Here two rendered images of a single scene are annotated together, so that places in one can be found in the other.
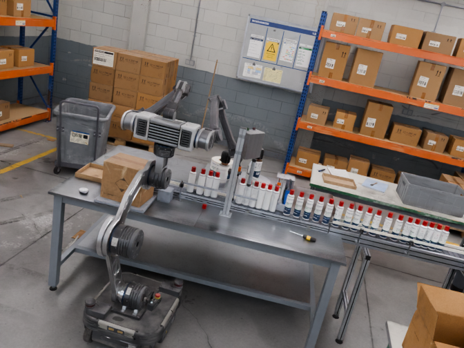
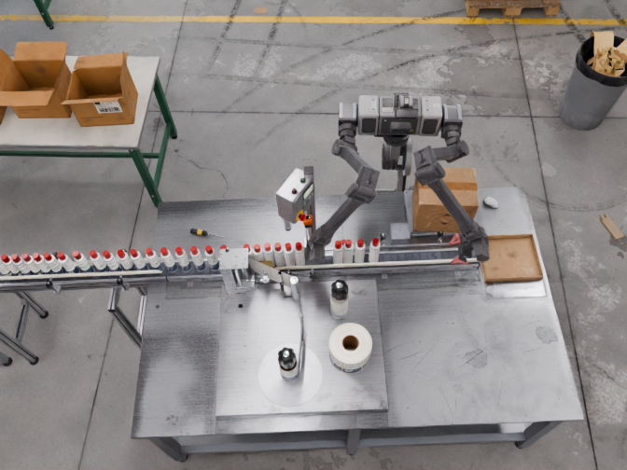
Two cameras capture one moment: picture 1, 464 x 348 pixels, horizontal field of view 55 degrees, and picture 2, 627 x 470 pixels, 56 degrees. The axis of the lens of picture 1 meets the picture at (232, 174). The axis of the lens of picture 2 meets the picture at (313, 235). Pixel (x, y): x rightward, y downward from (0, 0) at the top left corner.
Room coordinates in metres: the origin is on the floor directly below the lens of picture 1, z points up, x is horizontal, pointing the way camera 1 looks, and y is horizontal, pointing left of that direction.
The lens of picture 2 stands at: (4.66, -0.10, 3.66)
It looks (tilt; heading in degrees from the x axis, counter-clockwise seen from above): 59 degrees down; 177
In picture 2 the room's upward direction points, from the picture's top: 3 degrees counter-clockwise
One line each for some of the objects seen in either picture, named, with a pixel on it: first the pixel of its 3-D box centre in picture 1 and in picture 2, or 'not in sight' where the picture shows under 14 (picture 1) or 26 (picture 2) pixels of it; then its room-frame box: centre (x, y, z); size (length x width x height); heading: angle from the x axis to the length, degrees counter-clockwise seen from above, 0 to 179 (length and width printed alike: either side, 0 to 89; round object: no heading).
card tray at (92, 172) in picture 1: (100, 173); (508, 256); (3.26, 1.01, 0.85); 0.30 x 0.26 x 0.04; 86
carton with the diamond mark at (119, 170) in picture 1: (129, 179); (443, 200); (2.95, 0.71, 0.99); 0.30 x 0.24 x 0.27; 80
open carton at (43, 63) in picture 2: not in sight; (38, 82); (1.74, -1.62, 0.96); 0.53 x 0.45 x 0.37; 173
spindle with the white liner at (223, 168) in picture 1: (223, 168); (339, 298); (3.47, 0.08, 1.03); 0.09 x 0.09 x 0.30
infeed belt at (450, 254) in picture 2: (223, 201); (322, 264); (3.19, 0.02, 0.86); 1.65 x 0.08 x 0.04; 86
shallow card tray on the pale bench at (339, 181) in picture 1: (338, 181); not in sight; (4.46, -1.11, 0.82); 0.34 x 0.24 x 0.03; 87
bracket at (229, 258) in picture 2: (286, 177); (233, 258); (3.26, -0.41, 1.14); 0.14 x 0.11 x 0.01; 86
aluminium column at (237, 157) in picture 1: (234, 172); (311, 210); (3.04, -0.01, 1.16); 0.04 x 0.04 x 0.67; 86
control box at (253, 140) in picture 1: (250, 143); (296, 197); (3.10, -0.08, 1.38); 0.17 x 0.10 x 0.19; 141
